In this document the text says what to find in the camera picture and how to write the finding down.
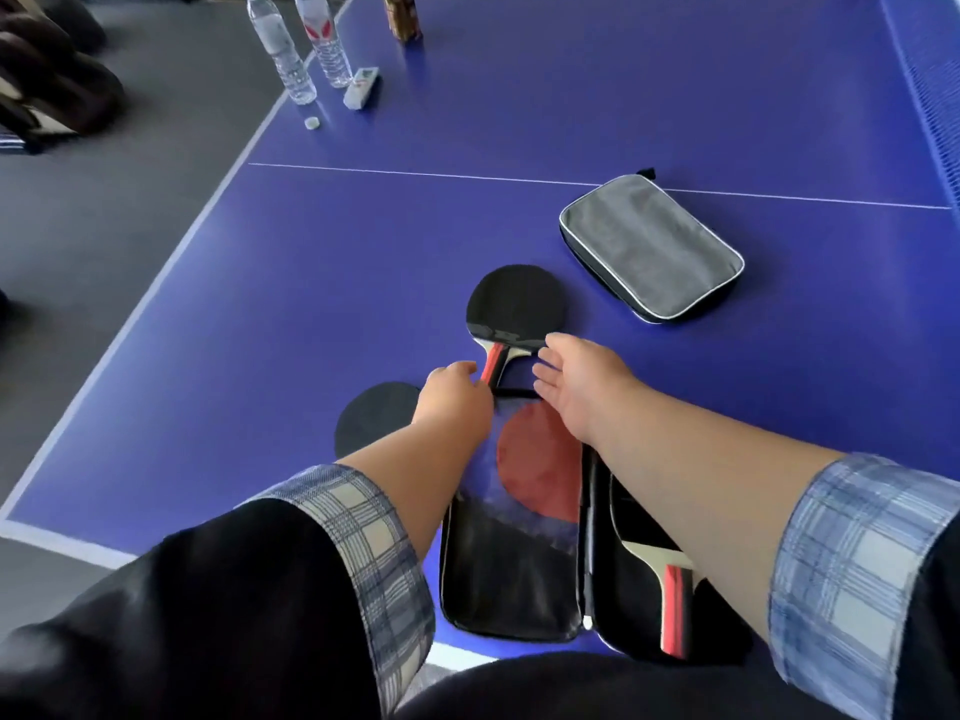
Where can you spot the person's right thumb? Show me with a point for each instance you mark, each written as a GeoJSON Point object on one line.
{"type": "Point", "coordinates": [544, 393]}

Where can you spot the brown patterned can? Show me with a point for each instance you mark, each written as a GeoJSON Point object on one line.
{"type": "Point", "coordinates": [402, 14]}

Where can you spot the red table tennis paddle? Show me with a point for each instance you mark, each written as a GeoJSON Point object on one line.
{"type": "Point", "coordinates": [540, 464]}

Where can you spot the person's left fingers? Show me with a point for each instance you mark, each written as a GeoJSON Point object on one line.
{"type": "Point", "coordinates": [461, 370]}

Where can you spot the black round paddle blade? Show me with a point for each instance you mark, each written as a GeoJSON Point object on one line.
{"type": "Point", "coordinates": [375, 416]}

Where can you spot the person's left hand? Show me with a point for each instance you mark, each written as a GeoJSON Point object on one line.
{"type": "Point", "coordinates": [450, 404]}

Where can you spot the open black paddle case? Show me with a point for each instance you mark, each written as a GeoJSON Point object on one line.
{"type": "Point", "coordinates": [510, 584]}

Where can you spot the person's right forearm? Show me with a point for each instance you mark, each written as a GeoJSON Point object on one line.
{"type": "Point", "coordinates": [712, 502]}

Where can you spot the dark brown chairs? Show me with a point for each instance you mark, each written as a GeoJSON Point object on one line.
{"type": "Point", "coordinates": [52, 74]}

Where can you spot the white remote control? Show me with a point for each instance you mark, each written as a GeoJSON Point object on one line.
{"type": "Point", "coordinates": [361, 88]}

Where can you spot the blue table tennis net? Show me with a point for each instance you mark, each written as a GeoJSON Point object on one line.
{"type": "Point", "coordinates": [930, 82]}

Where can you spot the red label water bottle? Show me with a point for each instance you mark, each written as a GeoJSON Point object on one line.
{"type": "Point", "coordinates": [324, 37]}

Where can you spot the clear plastic water bottle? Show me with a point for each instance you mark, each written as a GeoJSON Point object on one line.
{"type": "Point", "coordinates": [281, 48]}

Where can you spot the person's left forearm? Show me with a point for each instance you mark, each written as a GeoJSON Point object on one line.
{"type": "Point", "coordinates": [420, 479]}

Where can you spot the black jacket with plaid cuffs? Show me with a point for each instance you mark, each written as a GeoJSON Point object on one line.
{"type": "Point", "coordinates": [225, 614]}

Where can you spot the person's right hand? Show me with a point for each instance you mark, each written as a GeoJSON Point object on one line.
{"type": "Point", "coordinates": [589, 386]}

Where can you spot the grey zipped paddle case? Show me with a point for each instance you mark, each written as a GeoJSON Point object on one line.
{"type": "Point", "coordinates": [649, 243]}

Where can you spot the black table tennis paddle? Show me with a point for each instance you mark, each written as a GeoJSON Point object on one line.
{"type": "Point", "coordinates": [517, 303]}

